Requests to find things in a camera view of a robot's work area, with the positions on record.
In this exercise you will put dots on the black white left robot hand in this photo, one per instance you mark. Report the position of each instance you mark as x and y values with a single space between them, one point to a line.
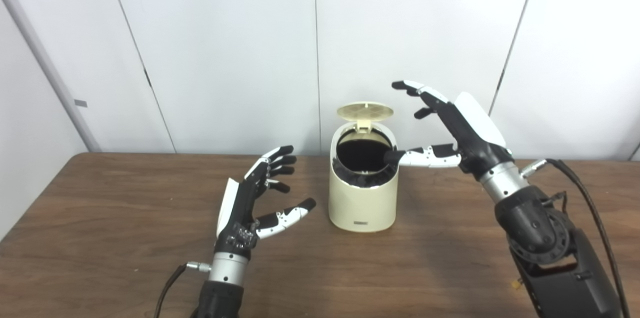
237 213

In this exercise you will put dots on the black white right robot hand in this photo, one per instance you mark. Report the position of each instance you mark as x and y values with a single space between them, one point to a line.
475 133

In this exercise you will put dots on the cream round bin lid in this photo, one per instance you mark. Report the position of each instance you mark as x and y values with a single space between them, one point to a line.
365 110

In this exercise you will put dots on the cream-colored trash bin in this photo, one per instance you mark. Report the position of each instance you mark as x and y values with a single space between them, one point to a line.
362 205

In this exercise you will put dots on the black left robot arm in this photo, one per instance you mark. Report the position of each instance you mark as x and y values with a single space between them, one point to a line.
227 270

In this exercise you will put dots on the black bin liner bag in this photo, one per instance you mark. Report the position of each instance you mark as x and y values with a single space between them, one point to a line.
362 153

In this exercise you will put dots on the black door hinge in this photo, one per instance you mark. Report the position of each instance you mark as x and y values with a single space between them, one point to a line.
148 78
501 78

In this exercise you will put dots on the small grey wall tag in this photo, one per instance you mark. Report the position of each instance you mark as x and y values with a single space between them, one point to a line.
80 103

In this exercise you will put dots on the grey wall corner trim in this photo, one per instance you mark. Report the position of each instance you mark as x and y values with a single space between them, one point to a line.
55 78

